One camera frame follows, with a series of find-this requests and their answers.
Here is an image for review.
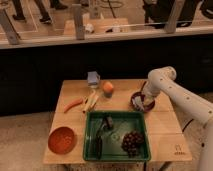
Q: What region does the black spatula tool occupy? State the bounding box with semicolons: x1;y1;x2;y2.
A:
95;116;113;159

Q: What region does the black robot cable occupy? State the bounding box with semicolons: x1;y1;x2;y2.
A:
181;118;195;133

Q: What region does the orange carrot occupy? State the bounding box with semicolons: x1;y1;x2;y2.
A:
64;98;83;113

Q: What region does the dark red pan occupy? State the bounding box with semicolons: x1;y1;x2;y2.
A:
130;83;155;113

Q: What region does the orange fruit on cup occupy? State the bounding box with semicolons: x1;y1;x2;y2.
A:
102;81;114;98

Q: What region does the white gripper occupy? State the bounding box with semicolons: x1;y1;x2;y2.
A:
142;83;160;110

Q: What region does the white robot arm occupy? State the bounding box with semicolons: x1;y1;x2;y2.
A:
142;66;213;171

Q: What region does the dark grape bunch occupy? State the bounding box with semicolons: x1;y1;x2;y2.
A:
121;131;144;157

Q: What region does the white grey towel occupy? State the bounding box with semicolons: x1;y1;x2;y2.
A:
132;97;144;111

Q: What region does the green plastic tray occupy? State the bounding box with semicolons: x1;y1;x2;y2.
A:
83;111;151;162

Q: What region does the blue white mug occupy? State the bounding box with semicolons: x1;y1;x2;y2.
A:
87;71;100;88

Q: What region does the orange red bowl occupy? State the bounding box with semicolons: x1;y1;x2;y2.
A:
48;127;76;155

